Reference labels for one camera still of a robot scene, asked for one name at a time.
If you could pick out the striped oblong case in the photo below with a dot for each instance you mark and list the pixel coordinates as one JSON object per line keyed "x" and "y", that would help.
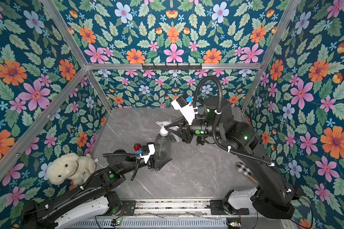
{"x": 243, "y": 169}

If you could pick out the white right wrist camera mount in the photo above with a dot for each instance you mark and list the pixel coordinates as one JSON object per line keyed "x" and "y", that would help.
{"x": 184, "y": 104}

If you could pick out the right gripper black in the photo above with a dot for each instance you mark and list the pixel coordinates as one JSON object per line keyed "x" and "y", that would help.
{"x": 183, "y": 130}

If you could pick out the clear plastic spray bottle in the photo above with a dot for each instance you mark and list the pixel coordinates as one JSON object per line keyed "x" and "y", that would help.
{"x": 163, "y": 148}

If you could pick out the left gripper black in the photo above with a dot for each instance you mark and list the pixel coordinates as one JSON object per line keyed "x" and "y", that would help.
{"x": 156, "y": 166}

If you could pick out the cream plush teddy bear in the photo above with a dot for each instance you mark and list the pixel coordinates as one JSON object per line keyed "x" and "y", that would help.
{"x": 71, "y": 167}

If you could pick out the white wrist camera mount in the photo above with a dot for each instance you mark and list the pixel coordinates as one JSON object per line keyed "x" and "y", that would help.
{"x": 146, "y": 152}
{"x": 184, "y": 104}

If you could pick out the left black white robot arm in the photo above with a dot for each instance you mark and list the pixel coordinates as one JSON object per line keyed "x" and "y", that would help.
{"x": 95, "y": 197}

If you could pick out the small red object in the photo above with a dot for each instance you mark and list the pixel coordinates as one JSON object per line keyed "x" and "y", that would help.
{"x": 138, "y": 149}

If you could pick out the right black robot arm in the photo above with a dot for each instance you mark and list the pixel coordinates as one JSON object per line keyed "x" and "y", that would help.
{"x": 208, "y": 114}

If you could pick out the metal base rail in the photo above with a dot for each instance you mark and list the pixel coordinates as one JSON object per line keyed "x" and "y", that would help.
{"x": 194, "y": 213}

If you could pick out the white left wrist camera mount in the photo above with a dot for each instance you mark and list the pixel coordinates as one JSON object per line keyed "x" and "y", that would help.
{"x": 146, "y": 152}

